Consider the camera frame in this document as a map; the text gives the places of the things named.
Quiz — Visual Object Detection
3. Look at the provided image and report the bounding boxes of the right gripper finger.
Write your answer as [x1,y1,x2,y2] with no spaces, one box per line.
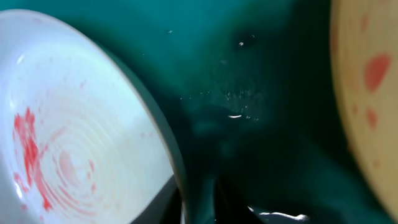
[248,206,310,224]

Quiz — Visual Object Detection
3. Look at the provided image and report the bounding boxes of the light blue plate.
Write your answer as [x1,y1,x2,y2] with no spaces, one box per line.
[1,9,182,224]

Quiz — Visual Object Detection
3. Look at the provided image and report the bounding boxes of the yellow-green plate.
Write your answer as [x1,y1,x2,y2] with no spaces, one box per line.
[330,0,397,220]

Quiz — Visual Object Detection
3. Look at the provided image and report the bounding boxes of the teal plastic tray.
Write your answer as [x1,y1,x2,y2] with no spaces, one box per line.
[1,0,392,223]

